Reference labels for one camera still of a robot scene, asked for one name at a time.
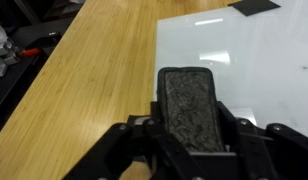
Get black tape square right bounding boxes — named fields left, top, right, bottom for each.
left=230, top=0, right=280, bottom=16

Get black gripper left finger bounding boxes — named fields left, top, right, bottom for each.
left=62, top=102, right=194, bottom=180

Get dark grey whiteboard eraser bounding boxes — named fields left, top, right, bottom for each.
left=157, top=67, right=224, bottom=152

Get white whiteboard sheet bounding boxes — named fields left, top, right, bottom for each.
left=155, top=0, right=308, bottom=137

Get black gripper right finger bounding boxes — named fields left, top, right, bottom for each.
left=217, top=102, right=308, bottom=180

